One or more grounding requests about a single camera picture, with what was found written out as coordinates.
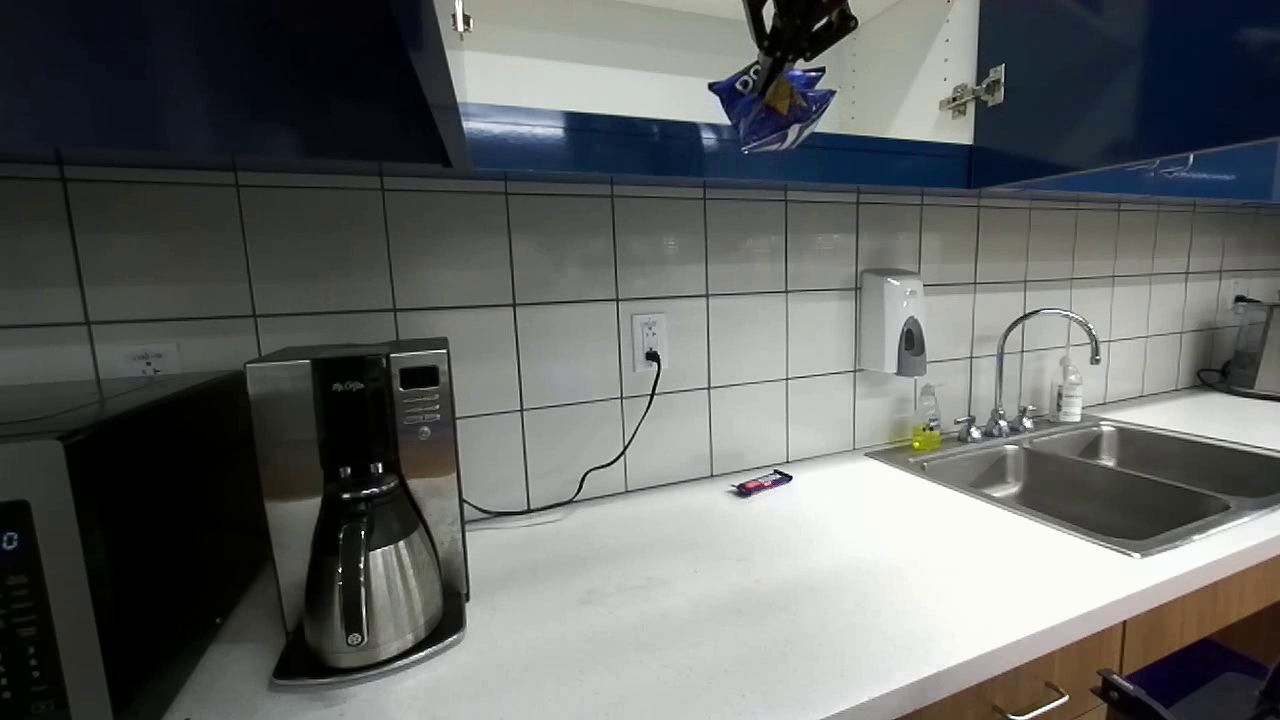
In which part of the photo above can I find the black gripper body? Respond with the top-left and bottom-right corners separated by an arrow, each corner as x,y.
741,0 -> 865,62

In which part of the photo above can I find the blue snack packet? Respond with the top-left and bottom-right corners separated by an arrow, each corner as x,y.
705,53 -> 845,160

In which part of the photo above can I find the open white cabinet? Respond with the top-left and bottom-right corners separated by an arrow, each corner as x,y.
433,0 -> 990,192

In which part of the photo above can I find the metal cabinet hinge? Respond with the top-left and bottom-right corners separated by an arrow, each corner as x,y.
936,61 -> 1011,120

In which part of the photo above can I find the blue cabinet door with hinge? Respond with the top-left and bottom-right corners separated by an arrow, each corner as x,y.
971,0 -> 1280,192

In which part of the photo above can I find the closed blue cabinet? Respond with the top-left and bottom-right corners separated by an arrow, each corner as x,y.
992,132 -> 1280,206

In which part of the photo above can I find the dark blue cabinet door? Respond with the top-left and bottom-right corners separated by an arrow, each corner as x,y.
0,0 -> 474,176

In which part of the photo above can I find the wooden lower cabinet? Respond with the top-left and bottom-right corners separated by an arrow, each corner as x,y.
904,555 -> 1280,720

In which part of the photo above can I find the chrome sink faucet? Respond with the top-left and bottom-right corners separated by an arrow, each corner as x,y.
955,302 -> 1108,443

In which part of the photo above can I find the yellow dish soap bottle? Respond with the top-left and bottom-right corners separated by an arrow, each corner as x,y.
901,376 -> 950,456

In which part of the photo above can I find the small dark candy bar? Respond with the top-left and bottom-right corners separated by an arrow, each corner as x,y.
731,462 -> 796,501

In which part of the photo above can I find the small white pump bottle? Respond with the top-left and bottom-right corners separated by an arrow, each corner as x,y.
1057,350 -> 1087,426

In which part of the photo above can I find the black steel coffee maker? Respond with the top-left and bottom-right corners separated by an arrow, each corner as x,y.
245,335 -> 474,692

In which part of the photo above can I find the stainless steel double sink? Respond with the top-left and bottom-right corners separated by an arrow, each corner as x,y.
872,414 -> 1280,560

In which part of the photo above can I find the dark countertop appliance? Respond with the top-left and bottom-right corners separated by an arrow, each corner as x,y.
1197,293 -> 1280,401

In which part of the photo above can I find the stainless steel carafe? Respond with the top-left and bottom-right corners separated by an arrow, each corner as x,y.
296,456 -> 451,673

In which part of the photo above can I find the dark blue chair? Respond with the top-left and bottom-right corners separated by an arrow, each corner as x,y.
1093,636 -> 1280,720

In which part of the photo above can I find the black microwave oven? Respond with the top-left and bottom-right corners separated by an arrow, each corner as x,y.
0,371 -> 271,720

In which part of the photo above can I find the white wall soap dispenser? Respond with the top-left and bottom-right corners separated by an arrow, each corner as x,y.
855,273 -> 931,379

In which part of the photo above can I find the black power cord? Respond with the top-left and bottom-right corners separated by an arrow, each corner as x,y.
459,346 -> 670,521

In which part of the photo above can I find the metal drawer handle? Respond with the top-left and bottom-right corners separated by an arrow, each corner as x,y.
992,684 -> 1076,720

